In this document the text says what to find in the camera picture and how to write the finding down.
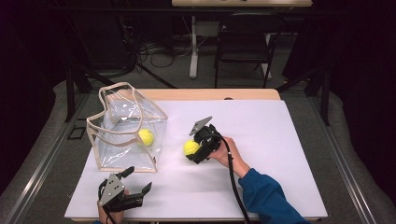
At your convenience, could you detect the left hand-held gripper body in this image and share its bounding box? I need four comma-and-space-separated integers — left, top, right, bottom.
97, 173, 145, 213

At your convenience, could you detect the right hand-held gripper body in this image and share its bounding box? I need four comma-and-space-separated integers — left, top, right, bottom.
185, 116, 222, 165

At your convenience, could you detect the yellow tennis ball dark mark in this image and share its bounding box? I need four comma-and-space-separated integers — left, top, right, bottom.
182, 139, 202, 157

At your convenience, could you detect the clear plastic bag beige trim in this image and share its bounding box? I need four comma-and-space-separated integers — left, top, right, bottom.
86, 81, 169, 174

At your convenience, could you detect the person's right hand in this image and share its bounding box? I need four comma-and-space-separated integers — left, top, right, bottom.
207, 136, 251, 179

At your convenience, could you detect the person's left hand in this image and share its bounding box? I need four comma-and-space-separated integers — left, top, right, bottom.
97, 189, 130, 224

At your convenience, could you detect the white table sheet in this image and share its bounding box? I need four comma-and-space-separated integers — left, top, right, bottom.
64, 99, 329, 219

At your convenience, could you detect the white desk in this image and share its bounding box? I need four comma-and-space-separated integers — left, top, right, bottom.
171, 0, 314, 79

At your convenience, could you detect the black metal stand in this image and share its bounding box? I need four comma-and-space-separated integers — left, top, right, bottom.
275, 66, 331, 127
64, 62, 94, 123

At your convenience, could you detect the black folding chair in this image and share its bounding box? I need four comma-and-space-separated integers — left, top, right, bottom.
214, 12, 285, 90

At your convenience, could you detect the dark curtain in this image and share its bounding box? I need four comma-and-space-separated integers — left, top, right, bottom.
323, 0, 396, 202
0, 0, 68, 194

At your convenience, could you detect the black metal crossbar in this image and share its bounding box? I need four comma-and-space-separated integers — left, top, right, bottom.
46, 5, 344, 16

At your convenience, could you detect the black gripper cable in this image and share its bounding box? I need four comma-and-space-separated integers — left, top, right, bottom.
104, 207, 119, 224
214, 132, 252, 224

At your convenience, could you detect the aluminium floor rail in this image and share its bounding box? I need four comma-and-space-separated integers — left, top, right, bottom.
306, 92, 378, 224
6, 92, 92, 224

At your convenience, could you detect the tangle of floor cables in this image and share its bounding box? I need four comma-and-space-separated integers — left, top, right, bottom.
118, 15, 194, 76

